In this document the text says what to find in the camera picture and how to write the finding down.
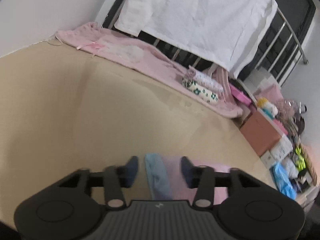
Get pink blue purple-trimmed garment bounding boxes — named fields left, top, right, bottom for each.
left=144, top=152, right=232, bottom=202

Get blue plastic package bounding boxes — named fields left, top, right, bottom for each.
left=271, top=163, right=297, bottom=200

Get small white box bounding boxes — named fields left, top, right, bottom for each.
left=260, top=151, right=277, bottom=169

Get neon yellow black item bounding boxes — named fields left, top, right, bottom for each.
left=293, top=146, right=306, bottom=172

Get white printed carton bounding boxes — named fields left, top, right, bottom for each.
left=270, top=134, right=293, bottom=162

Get salmon pink storage box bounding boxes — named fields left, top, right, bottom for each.
left=240, top=109, right=284, bottom=157

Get clear bag pink contents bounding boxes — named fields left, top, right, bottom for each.
left=274, top=99, right=302, bottom=125

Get white yellow plush toy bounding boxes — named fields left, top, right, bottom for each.
left=257, top=98, right=278, bottom=119

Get pink flat case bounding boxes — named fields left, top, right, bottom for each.
left=229, top=83, right=252, bottom=106

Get pink cushion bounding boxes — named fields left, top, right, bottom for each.
left=253, top=84, right=284, bottom=108

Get folded green flower cloth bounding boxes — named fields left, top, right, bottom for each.
left=182, top=78, right=219, bottom=105

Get stack of white boxes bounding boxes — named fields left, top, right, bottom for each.
left=243, top=68, right=280, bottom=95

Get folded pink floral cloth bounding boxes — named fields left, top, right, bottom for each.
left=186, top=66, right=223, bottom=94

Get metal railing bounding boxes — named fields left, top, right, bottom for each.
left=102, top=0, right=309, bottom=87

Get pink fleece blanket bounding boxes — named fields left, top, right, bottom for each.
left=56, top=22, right=243, bottom=119

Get white hanging towel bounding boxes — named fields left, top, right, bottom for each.
left=113, top=0, right=279, bottom=79

